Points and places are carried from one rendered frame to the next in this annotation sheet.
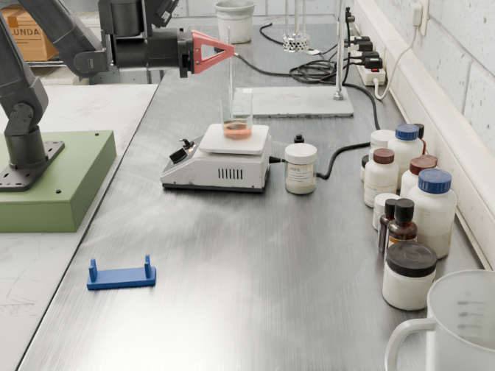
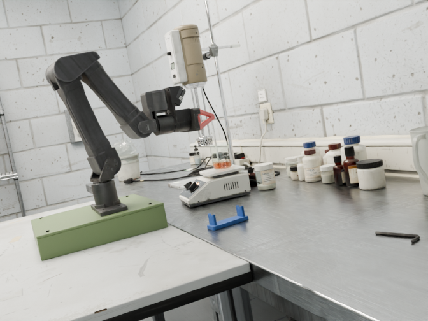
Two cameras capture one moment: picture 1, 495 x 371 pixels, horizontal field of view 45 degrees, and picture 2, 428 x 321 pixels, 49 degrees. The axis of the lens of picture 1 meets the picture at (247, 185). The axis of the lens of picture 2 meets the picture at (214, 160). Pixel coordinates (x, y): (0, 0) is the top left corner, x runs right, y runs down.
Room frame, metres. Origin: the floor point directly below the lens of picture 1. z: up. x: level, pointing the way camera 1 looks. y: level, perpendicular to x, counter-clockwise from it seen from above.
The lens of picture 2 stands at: (-0.26, 0.68, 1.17)
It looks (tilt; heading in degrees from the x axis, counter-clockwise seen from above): 6 degrees down; 334
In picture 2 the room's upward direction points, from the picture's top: 10 degrees counter-clockwise
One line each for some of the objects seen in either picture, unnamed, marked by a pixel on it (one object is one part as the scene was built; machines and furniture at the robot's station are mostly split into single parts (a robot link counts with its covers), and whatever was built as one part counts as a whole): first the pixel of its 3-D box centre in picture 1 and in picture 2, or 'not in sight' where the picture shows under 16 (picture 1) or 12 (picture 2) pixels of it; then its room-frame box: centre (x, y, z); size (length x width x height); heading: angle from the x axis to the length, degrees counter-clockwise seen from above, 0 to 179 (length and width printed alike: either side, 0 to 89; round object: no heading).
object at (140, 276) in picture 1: (121, 270); (227, 216); (0.72, 0.19, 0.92); 0.10 x 0.03 x 0.04; 94
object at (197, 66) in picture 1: (207, 49); (199, 118); (1.06, 0.06, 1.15); 0.09 x 0.07 x 0.07; 97
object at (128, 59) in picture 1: (132, 51); (162, 122); (1.03, 0.19, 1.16); 0.07 x 0.06 x 0.07; 97
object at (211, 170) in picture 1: (222, 158); (216, 185); (1.05, 0.05, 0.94); 0.22 x 0.13 x 0.08; 80
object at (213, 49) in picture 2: not in sight; (209, 52); (1.50, -0.24, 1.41); 0.25 x 0.11 x 0.05; 87
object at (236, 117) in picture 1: (235, 117); (220, 156); (1.05, 0.02, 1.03); 0.07 x 0.06 x 0.08; 95
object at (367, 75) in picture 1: (364, 57); (225, 160); (1.77, -0.37, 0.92); 0.40 x 0.06 x 0.04; 177
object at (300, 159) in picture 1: (300, 168); (265, 176); (1.00, -0.10, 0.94); 0.06 x 0.06 x 0.08
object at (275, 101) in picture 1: (291, 101); (209, 178); (1.46, -0.12, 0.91); 0.30 x 0.20 x 0.01; 87
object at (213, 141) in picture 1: (234, 138); (221, 170); (1.05, 0.02, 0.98); 0.12 x 0.12 x 0.01; 80
